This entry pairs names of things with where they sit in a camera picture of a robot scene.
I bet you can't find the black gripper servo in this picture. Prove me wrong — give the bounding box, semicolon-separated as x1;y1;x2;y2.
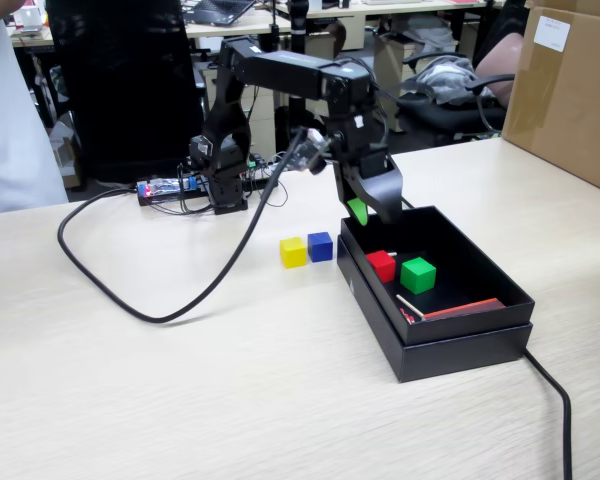
328;141;406;228

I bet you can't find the orange flat board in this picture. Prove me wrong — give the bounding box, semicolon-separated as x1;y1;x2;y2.
422;297;507;321

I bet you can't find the green wooden cube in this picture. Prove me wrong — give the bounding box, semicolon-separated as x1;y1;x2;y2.
399;256;437;295

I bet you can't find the light wood office desk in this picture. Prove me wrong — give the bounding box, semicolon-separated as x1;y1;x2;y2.
274;0;504;19
182;8;366;37
9;27;51;49

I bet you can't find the black armrest office chair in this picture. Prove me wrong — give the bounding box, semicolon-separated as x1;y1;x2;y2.
379;52;516;146

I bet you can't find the beige drawer pedestal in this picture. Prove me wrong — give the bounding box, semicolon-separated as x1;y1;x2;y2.
199;64;276;151

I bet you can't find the grey clothing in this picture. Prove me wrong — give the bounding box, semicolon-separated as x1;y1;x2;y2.
412;54;496;106

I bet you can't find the person in white shirt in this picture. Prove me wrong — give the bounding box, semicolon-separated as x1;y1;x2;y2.
0;0;70;216

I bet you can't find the wooden stick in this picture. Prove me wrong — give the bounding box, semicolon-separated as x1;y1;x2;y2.
395;293;426;320

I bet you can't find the brown cardboard box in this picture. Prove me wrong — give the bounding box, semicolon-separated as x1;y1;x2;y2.
500;0;600;199

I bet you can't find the person in striped shirt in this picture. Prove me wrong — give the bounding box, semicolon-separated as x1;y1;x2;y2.
49;64;74;104

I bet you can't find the beige desk pedestal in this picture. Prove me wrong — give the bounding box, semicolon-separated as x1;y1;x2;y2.
369;30;461;134

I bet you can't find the seated person in black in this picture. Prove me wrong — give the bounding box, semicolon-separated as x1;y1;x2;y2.
472;0;531;109

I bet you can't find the black laptop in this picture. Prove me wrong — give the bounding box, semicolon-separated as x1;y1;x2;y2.
182;0;257;27

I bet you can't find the black open box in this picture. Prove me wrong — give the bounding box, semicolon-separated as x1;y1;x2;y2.
335;234;534;384

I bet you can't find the thick black power cable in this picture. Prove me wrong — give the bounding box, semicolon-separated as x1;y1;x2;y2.
399;194;574;480

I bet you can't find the blue wooden cube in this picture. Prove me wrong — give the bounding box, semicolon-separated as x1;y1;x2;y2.
307;231;335;263

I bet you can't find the black box tray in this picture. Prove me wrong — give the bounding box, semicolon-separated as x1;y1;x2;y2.
339;203;537;346

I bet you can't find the yellow wooden cube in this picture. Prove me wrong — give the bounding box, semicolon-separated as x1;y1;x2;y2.
279;236;308;270

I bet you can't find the white carton with orange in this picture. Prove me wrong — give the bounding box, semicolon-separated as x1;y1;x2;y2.
49;119;84;189

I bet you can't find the thick black camera cable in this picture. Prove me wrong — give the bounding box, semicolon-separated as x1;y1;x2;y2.
56;128;306;325

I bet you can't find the tall black office chair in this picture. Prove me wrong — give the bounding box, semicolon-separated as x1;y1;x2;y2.
44;0;206;184

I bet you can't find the blue controller board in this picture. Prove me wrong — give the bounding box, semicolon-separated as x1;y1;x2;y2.
136;177;204;201

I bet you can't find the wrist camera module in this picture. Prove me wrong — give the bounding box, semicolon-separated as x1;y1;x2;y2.
292;127;331;176

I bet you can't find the red wooden cube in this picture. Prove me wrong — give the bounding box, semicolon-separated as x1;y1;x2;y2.
364;249;397;284

